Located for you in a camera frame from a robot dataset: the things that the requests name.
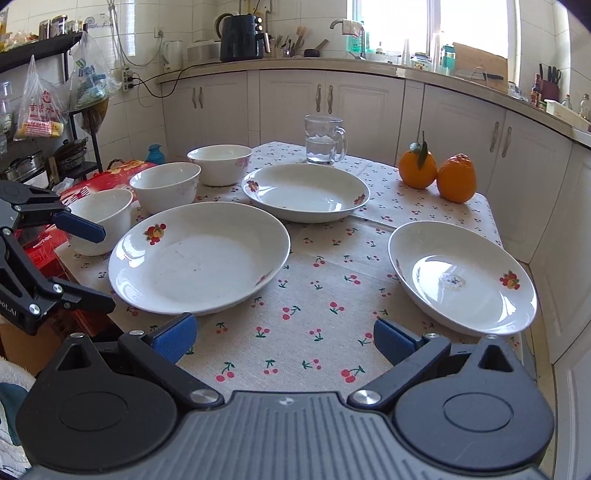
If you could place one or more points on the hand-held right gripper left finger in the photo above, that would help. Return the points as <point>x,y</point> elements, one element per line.
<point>178,337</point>

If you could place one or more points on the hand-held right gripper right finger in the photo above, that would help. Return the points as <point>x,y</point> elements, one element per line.
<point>395,344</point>

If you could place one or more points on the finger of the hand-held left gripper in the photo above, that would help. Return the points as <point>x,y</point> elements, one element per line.
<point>78,297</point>
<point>81,227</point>

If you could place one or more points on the white bowl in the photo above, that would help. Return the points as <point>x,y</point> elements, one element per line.
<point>166,189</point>
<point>113,210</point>
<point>219,168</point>

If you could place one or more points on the bowls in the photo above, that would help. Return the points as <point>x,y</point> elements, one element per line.
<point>198,258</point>

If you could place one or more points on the white floral plate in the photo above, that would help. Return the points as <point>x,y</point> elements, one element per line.
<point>304,191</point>
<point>461,281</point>

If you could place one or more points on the brown cardboard box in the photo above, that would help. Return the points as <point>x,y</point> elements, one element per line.
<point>23,346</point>

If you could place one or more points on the dark red carton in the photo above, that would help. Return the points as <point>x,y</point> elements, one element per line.
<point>41,244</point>

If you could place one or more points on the red printed gift box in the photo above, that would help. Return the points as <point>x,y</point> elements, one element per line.
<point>115,173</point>

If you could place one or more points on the dark clay pot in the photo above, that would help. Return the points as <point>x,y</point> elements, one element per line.
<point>69,154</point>

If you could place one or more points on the white fleece garment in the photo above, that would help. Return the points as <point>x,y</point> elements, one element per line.
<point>9,383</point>

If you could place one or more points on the steel pot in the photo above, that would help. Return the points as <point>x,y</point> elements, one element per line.
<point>23,168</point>

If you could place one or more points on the small teal bottle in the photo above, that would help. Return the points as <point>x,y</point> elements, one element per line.
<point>155,154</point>

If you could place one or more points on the plastic bag with yellow contents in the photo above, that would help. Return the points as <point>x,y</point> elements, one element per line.
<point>39,110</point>

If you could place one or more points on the green print plastic bag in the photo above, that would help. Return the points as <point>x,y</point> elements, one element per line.
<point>90,78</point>

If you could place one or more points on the white power strip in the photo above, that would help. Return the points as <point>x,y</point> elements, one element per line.
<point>127,78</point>

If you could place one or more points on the orange with leaf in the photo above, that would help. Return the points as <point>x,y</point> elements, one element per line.
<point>418,168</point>

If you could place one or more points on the black metal shelf rack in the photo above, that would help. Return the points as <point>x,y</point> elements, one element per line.
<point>46,46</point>

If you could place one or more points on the white electric kettle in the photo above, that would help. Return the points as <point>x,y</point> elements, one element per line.
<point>171,55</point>

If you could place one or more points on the white rice cooker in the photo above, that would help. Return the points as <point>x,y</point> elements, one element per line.
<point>203,53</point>

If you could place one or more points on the glass mug with water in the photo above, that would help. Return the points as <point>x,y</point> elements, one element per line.
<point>321,143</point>

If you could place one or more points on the white kitchen cabinets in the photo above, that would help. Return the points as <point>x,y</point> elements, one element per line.
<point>286,106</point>

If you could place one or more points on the black air fryer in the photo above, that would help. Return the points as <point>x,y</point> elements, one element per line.
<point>242,39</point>

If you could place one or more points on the utensil holder with utensils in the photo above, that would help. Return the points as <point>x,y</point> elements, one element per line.
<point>284,50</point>

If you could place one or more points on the glass jar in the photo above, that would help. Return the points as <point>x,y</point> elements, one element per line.
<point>421,61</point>

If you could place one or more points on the dark sauce bottle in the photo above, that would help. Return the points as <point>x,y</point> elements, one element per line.
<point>535,94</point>

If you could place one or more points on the white plastic tray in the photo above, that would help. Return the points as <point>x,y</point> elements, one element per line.
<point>565,110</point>

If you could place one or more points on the small black pan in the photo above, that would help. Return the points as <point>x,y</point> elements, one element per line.
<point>311,51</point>

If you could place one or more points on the red knife block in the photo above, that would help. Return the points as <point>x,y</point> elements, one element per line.
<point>549,87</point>

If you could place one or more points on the metal faucet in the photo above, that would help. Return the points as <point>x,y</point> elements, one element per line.
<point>362,41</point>

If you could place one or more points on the window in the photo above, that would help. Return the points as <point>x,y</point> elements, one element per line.
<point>397,23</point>

